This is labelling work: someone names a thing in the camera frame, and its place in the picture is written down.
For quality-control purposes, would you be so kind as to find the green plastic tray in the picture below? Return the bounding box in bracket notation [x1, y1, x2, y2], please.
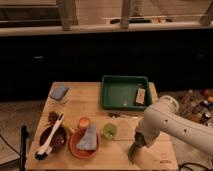
[100, 75, 153, 111]

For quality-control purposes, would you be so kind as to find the blue sponge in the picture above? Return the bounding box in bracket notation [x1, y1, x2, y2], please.
[50, 86, 69, 101]

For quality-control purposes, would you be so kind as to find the black stand post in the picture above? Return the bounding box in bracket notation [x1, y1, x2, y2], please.
[19, 125, 29, 171]

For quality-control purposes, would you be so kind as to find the green chili pepper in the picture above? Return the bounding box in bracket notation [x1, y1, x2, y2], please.
[128, 142, 142, 164]

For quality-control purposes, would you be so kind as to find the black floor cable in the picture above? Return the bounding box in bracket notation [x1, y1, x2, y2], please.
[178, 162, 213, 171]

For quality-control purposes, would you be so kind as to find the orange plate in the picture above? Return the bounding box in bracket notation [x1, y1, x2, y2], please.
[68, 128, 99, 160]

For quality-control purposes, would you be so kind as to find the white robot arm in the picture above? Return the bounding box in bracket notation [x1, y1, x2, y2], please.
[135, 95, 213, 157]

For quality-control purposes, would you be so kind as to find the brown block in tray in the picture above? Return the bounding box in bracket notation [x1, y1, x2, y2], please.
[135, 88, 146, 105]

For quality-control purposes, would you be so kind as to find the grey blue cloth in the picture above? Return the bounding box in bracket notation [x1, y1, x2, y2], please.
[77, 124, 97, 150]

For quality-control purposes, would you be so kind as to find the orange cup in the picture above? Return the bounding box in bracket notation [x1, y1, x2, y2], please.
[78, 117, 91, 128]

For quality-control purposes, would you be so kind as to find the dark brown bowl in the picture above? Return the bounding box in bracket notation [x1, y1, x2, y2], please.
[39, 127, 67, 153]

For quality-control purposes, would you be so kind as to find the brown dried food piece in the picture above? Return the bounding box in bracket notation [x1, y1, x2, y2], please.
[48, 111, 59, 125]

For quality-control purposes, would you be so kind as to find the green translucent cup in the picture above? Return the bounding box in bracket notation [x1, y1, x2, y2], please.
[103, 123, 117, 140]

